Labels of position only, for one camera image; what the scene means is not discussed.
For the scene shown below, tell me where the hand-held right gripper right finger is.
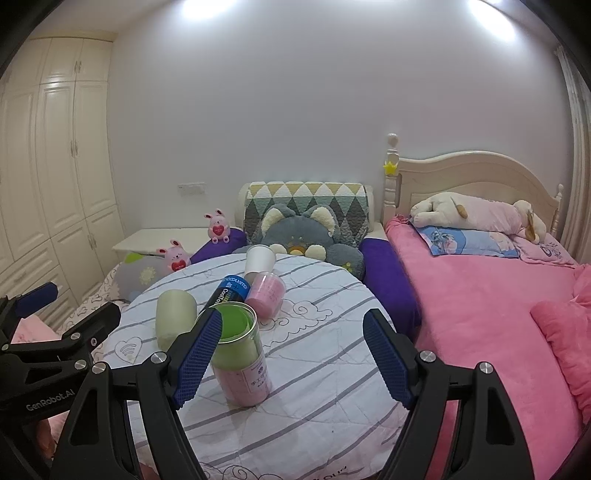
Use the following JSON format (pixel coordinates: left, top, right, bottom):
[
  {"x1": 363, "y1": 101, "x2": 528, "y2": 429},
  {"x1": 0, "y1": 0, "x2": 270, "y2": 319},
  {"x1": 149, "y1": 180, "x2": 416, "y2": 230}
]
[{"x1": 362, "y1": 308, "x2": 529, "y2": 480}]

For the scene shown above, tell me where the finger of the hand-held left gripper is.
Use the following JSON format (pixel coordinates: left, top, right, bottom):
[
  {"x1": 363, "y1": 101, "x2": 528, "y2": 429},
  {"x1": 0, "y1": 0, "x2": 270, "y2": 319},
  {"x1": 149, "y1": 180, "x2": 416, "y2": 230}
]
[
  {"x1": 0, "y1": 282, "x2": 59, "y2": 346},
  {"x1": 0, "y1": 302, "x2": 122, "y2": 376}
]

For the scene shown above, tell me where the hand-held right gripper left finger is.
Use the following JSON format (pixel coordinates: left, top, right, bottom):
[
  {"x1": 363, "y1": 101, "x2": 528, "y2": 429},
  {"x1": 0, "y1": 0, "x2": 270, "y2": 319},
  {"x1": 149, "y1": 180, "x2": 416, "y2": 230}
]
[{"x1": 48, "y1": 307, "x2": 225, "y2": 480}]

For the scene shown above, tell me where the clear cup with green rim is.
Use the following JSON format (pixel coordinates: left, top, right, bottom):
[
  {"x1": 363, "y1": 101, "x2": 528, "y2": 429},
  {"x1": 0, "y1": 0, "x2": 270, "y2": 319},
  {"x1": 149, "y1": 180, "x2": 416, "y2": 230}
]
[{"x1": 210, "y1": 302, "x2": 273, "y2": 408}]

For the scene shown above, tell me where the pale green cup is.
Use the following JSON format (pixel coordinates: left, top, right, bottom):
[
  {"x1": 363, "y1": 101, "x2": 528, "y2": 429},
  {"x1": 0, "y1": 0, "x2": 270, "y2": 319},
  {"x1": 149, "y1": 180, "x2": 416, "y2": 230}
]
[{"x1": 156, "y1": 289, "x2": 198, "y2": 352}]

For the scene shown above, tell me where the pink plastic cup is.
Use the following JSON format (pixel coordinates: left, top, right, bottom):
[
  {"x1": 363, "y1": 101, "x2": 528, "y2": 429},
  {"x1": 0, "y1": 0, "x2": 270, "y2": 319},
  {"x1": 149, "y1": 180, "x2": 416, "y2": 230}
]
[{"x1": 245, "y1": 272, "x2": 287, "y2": 320}]

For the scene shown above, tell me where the white paper cup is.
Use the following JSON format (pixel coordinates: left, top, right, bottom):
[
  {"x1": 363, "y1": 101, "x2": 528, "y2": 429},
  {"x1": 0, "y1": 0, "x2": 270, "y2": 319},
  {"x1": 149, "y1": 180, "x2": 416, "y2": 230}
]
[{"x1": 244, "y1": 245, "x2": 276, "y2": 278}]

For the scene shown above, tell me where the white patterned bed sheet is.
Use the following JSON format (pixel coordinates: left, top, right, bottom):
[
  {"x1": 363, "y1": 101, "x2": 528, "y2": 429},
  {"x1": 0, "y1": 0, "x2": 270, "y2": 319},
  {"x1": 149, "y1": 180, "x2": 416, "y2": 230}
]
[{"x1": 58, "y1": 270, "x2": 134, "y2": 365}]

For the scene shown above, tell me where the pink cloth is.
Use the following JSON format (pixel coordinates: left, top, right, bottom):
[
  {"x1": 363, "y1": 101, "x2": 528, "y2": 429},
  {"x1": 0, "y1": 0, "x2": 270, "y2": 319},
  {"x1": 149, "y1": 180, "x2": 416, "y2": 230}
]
[{"x1": 9, "y1": 318, "x2": 70, "y2": 462}]

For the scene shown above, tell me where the grey flower pillow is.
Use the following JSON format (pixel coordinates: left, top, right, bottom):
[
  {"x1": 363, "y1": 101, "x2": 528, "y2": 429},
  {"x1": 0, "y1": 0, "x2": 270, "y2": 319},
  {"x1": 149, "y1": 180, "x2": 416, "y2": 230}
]
[{"x1": 113, "y1": 256, "x2": 167, "y2": 303}]

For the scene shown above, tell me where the black and blue can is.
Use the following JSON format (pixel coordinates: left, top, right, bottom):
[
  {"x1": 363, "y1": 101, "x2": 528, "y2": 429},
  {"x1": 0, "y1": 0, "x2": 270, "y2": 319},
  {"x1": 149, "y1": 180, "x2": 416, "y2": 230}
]
[{"x1": 205, "y1": 274, "x2": 251, "y2": 311}]

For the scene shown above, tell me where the round table striped cloth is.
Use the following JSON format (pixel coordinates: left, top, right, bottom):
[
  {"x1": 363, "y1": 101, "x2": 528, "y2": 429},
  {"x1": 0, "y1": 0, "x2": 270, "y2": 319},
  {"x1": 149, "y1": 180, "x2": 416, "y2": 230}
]
[{"x1": 90, "y1": 253, "x2": 423, "y2": 480}]

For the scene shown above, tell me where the purple bolster pillow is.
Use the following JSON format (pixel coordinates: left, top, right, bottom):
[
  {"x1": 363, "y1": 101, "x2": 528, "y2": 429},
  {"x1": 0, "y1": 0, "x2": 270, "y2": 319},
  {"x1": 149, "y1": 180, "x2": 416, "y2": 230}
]
[
  {"x1": 189, "y1": 227, "x2": 247, "y2": 265},
  {"x1": 359, "y1": 237, "x2": 423, "y2": 344}
]

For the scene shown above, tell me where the pink fleece blanket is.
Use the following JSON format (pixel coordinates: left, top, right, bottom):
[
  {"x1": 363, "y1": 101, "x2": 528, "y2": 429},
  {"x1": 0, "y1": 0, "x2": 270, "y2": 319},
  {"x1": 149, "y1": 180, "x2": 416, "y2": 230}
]
[{"x1": 385, "y1": 215, "x2": 591, "y2": 480}]

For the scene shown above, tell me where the pink bunny toy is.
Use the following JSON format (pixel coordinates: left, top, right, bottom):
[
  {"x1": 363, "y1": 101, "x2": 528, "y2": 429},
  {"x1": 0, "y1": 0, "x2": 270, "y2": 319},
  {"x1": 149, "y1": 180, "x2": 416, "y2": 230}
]
[
  {"x1": 205, "y1": 209, "x2": 232, "y2": 243},
  {"x1": 156, "y1": 239, "x2": 191, "y2": 274}
]

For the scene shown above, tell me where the white nightstand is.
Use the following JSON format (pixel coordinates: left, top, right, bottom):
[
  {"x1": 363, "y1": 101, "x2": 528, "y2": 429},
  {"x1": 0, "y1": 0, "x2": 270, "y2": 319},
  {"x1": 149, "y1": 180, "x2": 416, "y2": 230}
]
[{"x1": 112, "y1": 227, "x2": 213, "y2": 266}]

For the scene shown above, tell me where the cream wardrobe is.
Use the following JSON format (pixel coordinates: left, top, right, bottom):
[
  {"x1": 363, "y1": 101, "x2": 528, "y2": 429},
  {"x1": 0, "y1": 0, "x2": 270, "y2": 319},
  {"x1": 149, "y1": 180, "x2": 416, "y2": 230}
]
[{"x1": 0, "y1": 37, "x2": 125, "y2": 333}]

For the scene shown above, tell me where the blue printed pillow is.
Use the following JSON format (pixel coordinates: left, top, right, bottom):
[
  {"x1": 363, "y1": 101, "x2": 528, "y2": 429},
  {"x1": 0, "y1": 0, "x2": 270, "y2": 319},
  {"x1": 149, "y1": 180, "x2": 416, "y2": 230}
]
[{"x1": 418, "y1": 224, "x2": 520, "y2": 258}]

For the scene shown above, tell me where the grey cat plush cushion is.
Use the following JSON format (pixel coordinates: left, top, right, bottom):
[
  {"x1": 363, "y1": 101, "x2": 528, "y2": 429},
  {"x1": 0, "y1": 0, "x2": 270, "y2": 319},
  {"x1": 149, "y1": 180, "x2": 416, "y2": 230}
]
[{"x1": 231, "y1": 205, "x2": 365, "y2": 280}]

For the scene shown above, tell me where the white and pink plush toy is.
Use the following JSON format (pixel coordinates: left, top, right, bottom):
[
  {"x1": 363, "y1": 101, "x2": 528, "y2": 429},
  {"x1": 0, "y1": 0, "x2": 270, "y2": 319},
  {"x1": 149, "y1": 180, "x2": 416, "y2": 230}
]
[{"x1": 410, "y1": 191, "x2": 548, "y2": 245}]

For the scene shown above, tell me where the diamond pattern quilted cover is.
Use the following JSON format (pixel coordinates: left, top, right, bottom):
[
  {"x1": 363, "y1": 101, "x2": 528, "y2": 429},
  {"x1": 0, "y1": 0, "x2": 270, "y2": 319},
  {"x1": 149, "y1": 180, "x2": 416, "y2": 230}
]
[{"x1": 244, "y1": 181, "x2": 374, "y2": 245}]

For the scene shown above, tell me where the pink fleece cushion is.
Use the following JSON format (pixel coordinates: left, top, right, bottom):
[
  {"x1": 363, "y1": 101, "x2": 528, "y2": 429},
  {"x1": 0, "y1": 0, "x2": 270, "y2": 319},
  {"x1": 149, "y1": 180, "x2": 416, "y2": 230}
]
[{"x1": 530, "y1": 265, "x2": 591, "y2": 425}]

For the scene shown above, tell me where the pink printed pillow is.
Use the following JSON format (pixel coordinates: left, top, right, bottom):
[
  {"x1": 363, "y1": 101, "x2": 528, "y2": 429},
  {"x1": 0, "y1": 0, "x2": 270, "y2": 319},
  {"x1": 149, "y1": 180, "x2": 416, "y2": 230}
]
[{"x1": 512, "y1": 233, "x2": 578, "y2": 268}]

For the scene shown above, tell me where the cream wooden headboard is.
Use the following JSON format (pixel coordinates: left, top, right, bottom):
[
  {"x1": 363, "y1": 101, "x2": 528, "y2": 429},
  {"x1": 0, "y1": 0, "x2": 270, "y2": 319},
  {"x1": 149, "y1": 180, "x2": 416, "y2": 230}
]
[{"x1": 383, "y1": 133, "x2": 565, "y2": 241}]

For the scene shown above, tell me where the pale curtain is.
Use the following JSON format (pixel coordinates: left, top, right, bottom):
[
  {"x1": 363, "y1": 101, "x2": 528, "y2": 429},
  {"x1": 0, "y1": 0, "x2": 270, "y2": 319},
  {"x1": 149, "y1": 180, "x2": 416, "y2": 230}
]
[{"x1": 554, "y1": 44, "x2": 591, "y2": 266}]

